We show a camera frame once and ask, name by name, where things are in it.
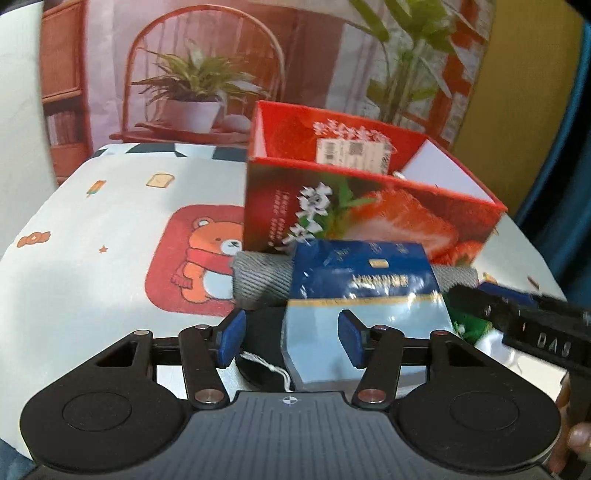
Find blue foil packet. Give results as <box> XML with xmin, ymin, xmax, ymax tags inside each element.
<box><xmin>281</xmin><ymin>240</ymin><xmax>455</xmax><ymax>386</ymax></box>

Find red strawberry print box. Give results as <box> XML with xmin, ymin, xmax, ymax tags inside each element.
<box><xmin>242</xmin><ymin>100</ymin><xmax>509</xmax><ymax>268</ymax></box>

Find black eye mask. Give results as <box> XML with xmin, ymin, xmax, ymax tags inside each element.
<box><xmin>238</xmin><ymin>307</ymin><xmax>289</xmax><ymax>388</ymax></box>

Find grey knit cloth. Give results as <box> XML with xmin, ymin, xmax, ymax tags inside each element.
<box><xmin>231</xmin><ymin>250</ymin><xmax>481</xmax><ymax>310</ymax></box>

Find person's right hand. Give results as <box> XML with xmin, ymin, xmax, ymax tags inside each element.
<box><xmin>551</xmin><ymin>381</ymin><xmax>591</xmax><ymax>476</ymax></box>

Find wall poster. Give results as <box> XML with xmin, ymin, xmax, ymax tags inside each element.
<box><xmin>41</xmin><ymin>0</ymin><xmax>497</xmax><ymax>155</ymax></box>

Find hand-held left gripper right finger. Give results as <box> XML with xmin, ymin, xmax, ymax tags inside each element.
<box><xmin>338</xmin><ymin>310</ymin><xmax>485</xmax><ymax>411</ymax></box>

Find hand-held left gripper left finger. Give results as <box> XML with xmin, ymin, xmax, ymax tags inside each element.
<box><xmin>95</xmin><ymin>308</ymin><xmax>249</xmax><ymax>409</ymax></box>

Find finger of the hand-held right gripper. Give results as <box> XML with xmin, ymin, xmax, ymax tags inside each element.
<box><xmin>449</xmin><ymin>282</ymin><xmax>539</xmax><ymax>332</ymax></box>

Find white labelled packet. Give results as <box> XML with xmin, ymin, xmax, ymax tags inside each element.
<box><xmin>314</xmin><ymin>119</ymin><xmax>397</xmax><ymax>174</ymax></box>

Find green patterned packet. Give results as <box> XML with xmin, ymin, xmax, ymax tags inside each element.
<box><xmin>450</xmin><ymin>305</ymin><xmax>492</xmax><ymax>344</ymax></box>

